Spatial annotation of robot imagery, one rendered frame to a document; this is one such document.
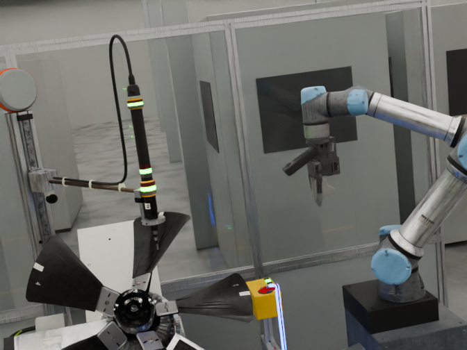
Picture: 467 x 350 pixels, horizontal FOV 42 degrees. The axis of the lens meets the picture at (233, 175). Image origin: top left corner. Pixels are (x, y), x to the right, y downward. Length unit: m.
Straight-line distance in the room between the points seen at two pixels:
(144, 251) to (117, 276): 0.24
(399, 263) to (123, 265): 0.95
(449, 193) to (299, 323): 1.23
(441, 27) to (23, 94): 3.86
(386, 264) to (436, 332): 0.30
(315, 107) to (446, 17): 3.72
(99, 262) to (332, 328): 1.18
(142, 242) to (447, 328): 1.00
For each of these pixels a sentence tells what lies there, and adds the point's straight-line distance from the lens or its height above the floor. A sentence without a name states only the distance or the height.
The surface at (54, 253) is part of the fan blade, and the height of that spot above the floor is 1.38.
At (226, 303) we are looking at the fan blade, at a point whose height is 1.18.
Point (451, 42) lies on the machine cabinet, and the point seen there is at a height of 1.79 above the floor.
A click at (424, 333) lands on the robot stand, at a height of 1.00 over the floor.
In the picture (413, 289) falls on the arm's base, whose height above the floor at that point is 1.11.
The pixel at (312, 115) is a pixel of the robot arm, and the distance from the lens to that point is 1.82.
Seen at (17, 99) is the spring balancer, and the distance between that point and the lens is 2.34.
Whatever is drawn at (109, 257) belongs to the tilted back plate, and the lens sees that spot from 2.21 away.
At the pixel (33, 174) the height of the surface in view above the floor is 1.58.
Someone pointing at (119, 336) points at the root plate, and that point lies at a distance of 1.89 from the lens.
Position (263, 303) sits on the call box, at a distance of 2.18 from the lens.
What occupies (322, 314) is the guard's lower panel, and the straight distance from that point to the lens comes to 2.83.
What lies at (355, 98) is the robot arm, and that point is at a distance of 1.79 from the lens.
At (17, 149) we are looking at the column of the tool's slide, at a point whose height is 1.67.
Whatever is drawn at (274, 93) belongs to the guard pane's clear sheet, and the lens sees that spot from 2.56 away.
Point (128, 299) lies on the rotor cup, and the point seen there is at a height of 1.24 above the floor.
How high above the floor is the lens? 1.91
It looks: 11 degrees down
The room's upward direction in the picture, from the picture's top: 7 degrees counter-clockwise
